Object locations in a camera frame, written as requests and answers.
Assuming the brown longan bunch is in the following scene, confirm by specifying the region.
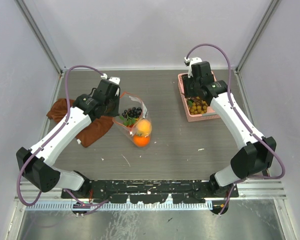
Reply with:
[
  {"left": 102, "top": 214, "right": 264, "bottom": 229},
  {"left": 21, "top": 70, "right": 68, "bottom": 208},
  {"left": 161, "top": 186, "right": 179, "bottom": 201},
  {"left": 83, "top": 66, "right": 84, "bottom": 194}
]
[{"left": 187, "top": 100, "right": 208, "bottom": 115}]

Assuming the dark grape bunch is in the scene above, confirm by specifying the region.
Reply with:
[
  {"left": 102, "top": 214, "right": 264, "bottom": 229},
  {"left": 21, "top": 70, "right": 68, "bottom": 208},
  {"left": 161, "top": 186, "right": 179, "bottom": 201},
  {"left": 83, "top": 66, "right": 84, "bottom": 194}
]
[{"left": 121, "top": 107, "right": 142, "bottom": 119}]

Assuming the red cherry with leaves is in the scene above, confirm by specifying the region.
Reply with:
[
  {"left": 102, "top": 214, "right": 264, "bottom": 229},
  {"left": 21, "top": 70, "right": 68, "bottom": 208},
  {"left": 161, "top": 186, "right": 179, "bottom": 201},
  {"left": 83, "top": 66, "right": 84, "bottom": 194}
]
[{"left": 119, "top": 116, "right": 139, "bottom": 128}]

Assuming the clear orange-zip bag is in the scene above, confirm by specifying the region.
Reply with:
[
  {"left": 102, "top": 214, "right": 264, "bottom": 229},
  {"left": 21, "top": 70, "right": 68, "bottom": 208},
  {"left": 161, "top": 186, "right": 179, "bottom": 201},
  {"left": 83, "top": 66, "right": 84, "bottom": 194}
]
[{"left": 112, "top": 91, "right": 152, "bottom": 148}]

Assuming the orange peach toy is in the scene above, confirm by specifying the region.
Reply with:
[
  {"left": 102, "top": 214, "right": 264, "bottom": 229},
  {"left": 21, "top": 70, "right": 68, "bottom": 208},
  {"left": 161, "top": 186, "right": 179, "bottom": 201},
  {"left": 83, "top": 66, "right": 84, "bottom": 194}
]
[{"left": 135, "top": 118, "right": 152, "bottom": 137}]

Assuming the orange persimmon toy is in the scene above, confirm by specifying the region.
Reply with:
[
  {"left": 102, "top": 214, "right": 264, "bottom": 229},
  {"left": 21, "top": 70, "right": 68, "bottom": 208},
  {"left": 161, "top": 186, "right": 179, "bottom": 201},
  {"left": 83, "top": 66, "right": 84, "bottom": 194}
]
[{"left": 132, "top": 135, "right": 151, "bottom": 147}]

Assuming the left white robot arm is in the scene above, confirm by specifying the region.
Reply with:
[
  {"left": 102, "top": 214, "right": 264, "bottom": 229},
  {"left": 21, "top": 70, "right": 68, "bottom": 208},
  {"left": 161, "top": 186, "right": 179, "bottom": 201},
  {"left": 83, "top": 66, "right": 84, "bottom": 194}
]
[{"left": 16, "top": 77, "right": 121, "bottom": 198}]

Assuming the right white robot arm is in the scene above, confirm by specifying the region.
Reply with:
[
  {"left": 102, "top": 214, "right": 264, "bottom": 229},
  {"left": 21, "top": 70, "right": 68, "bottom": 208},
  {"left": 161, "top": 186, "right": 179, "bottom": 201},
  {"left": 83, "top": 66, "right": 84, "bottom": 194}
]
[{"left": 182, "top": 57, "right": 277, "bottom": 197}]

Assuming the brown cloth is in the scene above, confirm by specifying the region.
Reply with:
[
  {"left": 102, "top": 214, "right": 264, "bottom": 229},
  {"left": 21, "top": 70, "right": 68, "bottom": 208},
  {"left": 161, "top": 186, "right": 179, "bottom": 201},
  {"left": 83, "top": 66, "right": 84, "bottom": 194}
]
[{"left": 46, "top": 98, "right": 114, "bottom": 148}]

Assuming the pink plastic basket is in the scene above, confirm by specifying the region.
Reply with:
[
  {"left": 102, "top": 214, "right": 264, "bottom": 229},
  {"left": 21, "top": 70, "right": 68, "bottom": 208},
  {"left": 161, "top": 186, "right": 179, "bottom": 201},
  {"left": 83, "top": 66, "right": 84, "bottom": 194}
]
[{"left": 178, "top": 73, "right": 220, "bottom": 122}]

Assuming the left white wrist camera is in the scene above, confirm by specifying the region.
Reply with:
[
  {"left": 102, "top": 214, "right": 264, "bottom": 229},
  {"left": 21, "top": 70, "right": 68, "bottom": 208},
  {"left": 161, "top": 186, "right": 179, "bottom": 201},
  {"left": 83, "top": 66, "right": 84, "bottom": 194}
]
[{"left": 100, "top": 73, "right": 121, "bottom": 86}]

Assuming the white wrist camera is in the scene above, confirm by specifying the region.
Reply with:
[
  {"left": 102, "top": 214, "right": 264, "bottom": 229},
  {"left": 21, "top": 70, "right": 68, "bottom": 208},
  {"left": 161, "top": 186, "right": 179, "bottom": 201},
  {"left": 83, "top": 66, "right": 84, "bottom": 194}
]
[
  {"left": 100, "top": 73, "right": 121, "bottom": 86},
  {"left": 184, "top": 57, "right": 202, "bottom": 78}
]

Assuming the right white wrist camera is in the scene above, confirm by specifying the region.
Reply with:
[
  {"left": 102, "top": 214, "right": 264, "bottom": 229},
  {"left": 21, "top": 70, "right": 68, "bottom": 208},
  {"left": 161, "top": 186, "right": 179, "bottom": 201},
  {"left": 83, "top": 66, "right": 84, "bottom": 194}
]
[{"left": 184, "top": 57, "right": 202, "bottom": 78}]

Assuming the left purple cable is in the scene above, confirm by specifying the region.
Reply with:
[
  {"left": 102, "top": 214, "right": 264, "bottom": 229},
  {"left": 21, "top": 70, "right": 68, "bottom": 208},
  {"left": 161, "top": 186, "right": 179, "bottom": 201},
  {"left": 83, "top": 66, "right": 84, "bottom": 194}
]
[{"left": 16, "top": 65, "right": 111, "bottom": 217}]

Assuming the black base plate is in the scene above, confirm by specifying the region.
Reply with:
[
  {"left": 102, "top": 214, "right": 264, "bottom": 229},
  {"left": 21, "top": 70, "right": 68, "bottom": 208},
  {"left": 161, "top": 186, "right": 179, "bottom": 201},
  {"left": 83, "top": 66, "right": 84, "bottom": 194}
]
[{"left": 70, "top": 180, "right": 239, "bottom": 205}]

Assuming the slotted cable duct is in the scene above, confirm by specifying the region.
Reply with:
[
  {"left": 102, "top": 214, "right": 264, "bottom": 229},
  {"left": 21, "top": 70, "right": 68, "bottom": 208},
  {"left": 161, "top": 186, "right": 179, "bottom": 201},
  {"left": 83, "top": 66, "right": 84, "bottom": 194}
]
[{"left": 25, "top": 200, "right": 213, "bottom": 211}]

